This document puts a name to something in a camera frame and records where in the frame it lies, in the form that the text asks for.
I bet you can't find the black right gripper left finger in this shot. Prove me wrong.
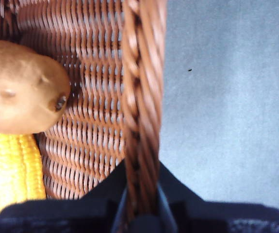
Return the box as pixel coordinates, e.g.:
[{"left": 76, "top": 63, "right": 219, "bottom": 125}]
[{"left": 0, "top": 160, "right": 130, "bottom": 233}]

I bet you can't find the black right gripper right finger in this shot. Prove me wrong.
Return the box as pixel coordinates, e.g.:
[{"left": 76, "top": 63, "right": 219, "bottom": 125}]
[{"left": 157, "top": 161, "right": 279, "bottom": 233}]

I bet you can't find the yellow corn cob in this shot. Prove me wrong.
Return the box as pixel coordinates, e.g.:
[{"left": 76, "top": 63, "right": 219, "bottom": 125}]
[{"left": 0, "top": 132, "right": 47, "bottom": 216}]

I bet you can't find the brown wicker basket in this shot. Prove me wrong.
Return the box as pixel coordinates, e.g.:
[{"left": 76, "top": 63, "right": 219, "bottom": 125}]
[{"left": 0, "top": 0, "right": 168, "bottom": 233}]

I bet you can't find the brown potato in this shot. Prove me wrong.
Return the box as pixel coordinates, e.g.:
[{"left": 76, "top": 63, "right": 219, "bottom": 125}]
[{"left": 0, "top": 40, "right": 71, "bottom": 135}]

